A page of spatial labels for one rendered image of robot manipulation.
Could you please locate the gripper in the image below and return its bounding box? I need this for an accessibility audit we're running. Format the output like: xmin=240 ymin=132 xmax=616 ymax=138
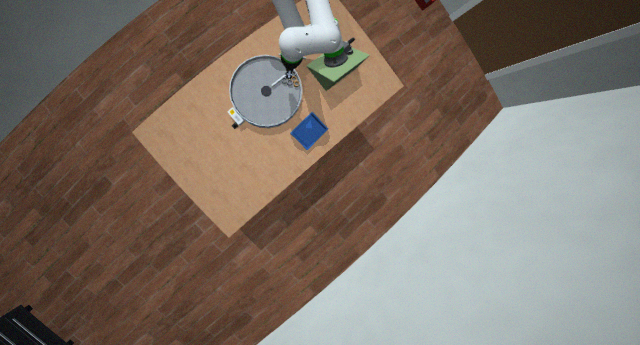
xmin=284 ymin=65 xmax=295 ymax=79

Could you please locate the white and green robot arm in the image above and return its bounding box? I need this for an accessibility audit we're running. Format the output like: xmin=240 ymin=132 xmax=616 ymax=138
xmin=272 ymin=0 xmax=355 ymax=68

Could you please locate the blue plastic crate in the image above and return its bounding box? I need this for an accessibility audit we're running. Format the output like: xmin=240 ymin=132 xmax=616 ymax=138
xmin=290 ymin=113 xmax=327 ymax=150

